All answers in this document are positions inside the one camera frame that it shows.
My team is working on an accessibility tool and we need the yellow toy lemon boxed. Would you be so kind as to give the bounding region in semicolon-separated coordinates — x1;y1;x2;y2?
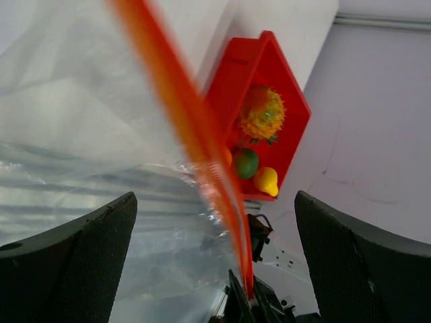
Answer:
252;167;279;197

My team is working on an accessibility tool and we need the red plastic tray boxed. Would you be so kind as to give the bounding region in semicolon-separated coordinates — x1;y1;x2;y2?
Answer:
206;31;311;186

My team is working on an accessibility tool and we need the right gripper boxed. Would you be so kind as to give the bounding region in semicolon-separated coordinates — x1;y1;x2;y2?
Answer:
208;269;320;323

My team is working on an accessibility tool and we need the toy pineapple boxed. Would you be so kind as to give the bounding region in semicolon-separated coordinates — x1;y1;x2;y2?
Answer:
236;85;287;145

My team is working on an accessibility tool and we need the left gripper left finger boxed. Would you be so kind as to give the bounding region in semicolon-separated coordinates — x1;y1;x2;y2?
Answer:
1;192;137;322

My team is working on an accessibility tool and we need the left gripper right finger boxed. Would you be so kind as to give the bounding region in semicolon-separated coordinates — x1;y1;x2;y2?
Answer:
294;190;430;322

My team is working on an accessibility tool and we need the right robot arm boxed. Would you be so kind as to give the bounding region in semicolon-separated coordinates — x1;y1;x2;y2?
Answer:
209;214;322;322

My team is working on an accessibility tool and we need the toy orange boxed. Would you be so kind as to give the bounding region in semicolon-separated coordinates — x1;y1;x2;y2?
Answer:
224;147;232;166

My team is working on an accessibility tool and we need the clear zip top bag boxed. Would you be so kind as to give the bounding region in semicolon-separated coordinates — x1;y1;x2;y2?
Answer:
1;1;253;322

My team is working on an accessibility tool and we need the green toy lime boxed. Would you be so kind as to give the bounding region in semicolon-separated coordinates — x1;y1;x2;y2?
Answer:
232;148;259;180

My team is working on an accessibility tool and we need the right aluminium corner post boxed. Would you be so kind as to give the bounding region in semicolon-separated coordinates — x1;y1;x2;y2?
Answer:
333;13;430;32

